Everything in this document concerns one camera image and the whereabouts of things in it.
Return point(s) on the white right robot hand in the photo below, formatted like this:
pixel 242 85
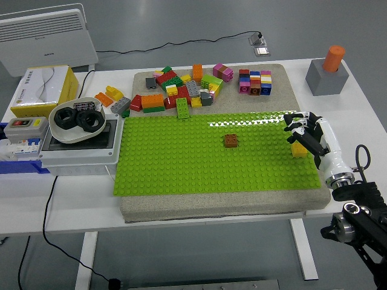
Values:
pixel 328 145

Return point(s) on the small yellow toy brick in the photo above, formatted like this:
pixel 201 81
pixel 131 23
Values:
pixel 298 151

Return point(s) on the brown toy brick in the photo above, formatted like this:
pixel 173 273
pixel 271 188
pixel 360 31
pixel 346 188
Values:
pixel 231 141

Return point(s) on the pink and brown brick stack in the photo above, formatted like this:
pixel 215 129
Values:
pixel 223 72

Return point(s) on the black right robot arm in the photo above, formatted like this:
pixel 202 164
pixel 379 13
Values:
pixel 362 217

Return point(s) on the pink toy brick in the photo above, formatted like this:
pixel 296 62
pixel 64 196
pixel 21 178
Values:
pixel 215 94

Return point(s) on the green studded baseplate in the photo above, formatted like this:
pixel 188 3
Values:
pixel 196 163

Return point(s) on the lime green toy brick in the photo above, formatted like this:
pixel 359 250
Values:
pixel 211 81

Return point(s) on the grey studded toy brick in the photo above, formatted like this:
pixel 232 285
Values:
pixel 193 88

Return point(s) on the tall orange toy brick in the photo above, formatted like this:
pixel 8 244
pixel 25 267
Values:
pixel 197 72

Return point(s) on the long green toy brick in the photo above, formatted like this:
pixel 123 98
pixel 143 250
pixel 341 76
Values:
pixel 173 82

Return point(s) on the large red toy brick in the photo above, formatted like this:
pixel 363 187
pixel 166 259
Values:
pixel 166 77

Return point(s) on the long orange toy brick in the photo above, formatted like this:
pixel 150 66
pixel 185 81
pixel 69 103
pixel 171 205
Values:
pixel 152 100

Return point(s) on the dark grey toy brick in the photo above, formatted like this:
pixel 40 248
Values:
pixel 150 82

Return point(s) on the light grey toy brick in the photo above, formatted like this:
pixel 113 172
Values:
pixel 120 105

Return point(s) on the yellow stepped toy brick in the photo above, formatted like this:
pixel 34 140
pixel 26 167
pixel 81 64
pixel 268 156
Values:
pixel 114 93

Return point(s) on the flat orange toy brick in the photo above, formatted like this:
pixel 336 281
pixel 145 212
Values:
pixel 103 99

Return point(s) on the grey block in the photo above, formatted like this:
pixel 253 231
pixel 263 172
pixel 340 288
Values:
pixel 326 83

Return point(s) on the pink white blue brick stack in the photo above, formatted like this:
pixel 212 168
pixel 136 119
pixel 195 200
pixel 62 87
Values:
pixel 265 87

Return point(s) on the orange cylinder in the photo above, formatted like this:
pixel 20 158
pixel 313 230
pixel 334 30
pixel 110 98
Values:
pixel 333 59

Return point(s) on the blue orange brown brick stack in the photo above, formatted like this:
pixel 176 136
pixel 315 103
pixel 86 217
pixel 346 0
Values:
pixel 255 87

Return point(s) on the red blue pink brick stack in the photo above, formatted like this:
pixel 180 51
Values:
pixel 244 86

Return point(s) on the white table leg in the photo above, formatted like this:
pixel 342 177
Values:
pixel 303 250
pixel 86 259

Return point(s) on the closed metal floor socket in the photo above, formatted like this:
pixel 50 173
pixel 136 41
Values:
pixel 262 51

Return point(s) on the metal floor socket with plug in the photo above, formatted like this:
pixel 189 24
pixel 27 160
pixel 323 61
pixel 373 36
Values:
pixel 257 38

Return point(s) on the dark grey sloped brick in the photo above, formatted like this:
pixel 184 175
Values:
pixel 206 98

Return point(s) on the grey-brown foam mat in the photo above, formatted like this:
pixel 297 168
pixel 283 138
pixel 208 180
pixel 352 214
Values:
pixel 211 207

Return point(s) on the yellow and white brick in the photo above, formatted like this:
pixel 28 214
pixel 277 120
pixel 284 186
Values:
pixel 171 90

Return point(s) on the flat dark green brick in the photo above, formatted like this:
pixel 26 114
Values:
pixel 154 109

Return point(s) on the pink and yellow brick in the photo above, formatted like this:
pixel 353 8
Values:
pixel 158 73

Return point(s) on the small dark green brick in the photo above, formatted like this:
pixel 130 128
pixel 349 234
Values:
pixel 125 114

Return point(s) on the large black nut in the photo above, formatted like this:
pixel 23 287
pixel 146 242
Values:
pixel 83 124
pixel 60 121

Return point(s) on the small purple black part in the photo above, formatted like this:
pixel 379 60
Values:
pixel 84 105

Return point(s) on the white electrical distribution box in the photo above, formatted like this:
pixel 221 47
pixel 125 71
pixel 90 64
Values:
pixel 78 157

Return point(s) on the white bowl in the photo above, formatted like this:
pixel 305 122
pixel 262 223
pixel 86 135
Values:
pixel 69 136

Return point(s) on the yellow and white tissue box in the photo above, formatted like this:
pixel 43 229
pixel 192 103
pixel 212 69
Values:
pixel 39 87

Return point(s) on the white panel heater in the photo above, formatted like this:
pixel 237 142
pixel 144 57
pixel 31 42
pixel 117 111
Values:
pixel 45 45

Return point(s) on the white and blue circuit breaker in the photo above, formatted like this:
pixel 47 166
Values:
pixel 24 148

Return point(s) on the blue plastic bin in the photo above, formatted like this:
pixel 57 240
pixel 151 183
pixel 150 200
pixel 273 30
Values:
pixel 18 167

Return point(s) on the grey push-button switch box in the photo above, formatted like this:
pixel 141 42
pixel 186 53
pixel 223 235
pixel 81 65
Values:
pixel 27 130

